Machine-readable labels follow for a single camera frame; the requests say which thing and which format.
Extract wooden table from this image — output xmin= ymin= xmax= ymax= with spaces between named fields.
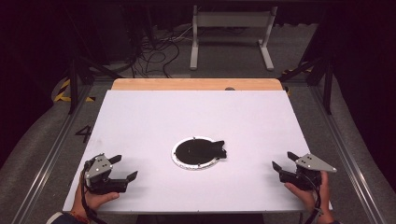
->
xmin=110 ymin=77 xmax=284 ymax=91

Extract hand-held gripper cable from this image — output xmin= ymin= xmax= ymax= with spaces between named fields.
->
xmin=79 ymin=160 xmax=108 ymax=224
xmin=298 ymin=172 xmax=325 ymax=224

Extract red bracelet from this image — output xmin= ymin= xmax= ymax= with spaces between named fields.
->
xmin=68 ymin=211 xmax=92 ymax=224

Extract white board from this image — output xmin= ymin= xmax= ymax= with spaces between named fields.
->
xmin=62 ymin=90 xmax=333 ymax=215

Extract person's left hand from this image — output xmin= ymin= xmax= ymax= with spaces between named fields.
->
xmin=72 ymin=182 xmax=120 ymax=218

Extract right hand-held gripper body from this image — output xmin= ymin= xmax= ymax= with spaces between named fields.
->
xmin=279 ymin=152 xmax=338 ymax=191

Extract right hand-held gripper cable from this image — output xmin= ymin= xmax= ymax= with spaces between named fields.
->
xmin=298 ymin=172 xmax=325 ymax=224

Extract bundle of floor cables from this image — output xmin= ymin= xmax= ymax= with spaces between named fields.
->
xmin=129 ymin=24 xmax=200 ymax=79

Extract black metal stand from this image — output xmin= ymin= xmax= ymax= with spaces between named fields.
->
xmin=277 ymin=55 xmax=334 ymax=116
xmin=64 ymin=54 xmax=123 ymax=116

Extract metal floor rail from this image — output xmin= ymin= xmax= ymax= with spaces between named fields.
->
xmin=307 ymin=83 xmax=389 ymax=224
xmin=10 ymin=83 xmax=94 ymax=224

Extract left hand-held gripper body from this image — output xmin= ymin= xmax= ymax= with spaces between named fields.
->
xmin=83 ymin=153 xmax=129 ymax=196

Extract person's right hand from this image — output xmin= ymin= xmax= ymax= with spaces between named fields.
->
xmin=283 ymin=171 xmax=335 ymax=224

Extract white metal stand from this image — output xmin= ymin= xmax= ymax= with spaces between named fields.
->
xmin=189 ymin=4 xmax=278 ymax=72

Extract left hand-held gripper cable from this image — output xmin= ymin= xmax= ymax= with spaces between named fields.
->
xmin=79 ymin=160 xmax=108 ymax=224

